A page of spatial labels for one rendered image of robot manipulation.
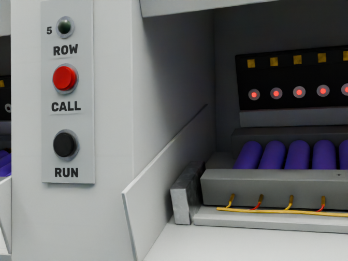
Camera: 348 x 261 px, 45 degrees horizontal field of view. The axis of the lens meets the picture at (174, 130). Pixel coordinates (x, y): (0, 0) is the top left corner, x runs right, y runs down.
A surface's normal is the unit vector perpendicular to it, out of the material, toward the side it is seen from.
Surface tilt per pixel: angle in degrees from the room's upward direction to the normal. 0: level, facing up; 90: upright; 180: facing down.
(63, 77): 90
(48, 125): 90
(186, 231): 20
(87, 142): 90
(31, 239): 90
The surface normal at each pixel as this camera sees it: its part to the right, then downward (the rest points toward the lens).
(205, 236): -0.14, -0.95
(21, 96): -0.35, -0.02
